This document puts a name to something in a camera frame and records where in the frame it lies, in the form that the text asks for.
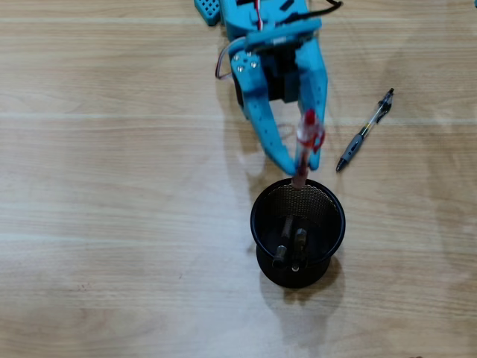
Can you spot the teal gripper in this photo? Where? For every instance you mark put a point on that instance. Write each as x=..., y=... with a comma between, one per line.
x=249, y=80

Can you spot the red clear pen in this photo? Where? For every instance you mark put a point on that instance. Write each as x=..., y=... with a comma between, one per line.
x=308, y=130

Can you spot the grey grip retractable pen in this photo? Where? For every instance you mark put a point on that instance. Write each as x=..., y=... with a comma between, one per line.
x=354, y=143

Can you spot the short black pen silver tip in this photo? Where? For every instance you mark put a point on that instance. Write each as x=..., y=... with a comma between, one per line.
x=299, y=246

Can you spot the clear capped pen black grip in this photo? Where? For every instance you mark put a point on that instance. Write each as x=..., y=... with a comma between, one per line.
x=281, y=250

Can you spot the black mesh pen holder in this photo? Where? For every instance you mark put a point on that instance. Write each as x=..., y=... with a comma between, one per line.
x=298, y=277

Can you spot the teal wrist camera module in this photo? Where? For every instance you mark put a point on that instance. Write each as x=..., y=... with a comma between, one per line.
x=279, y=37

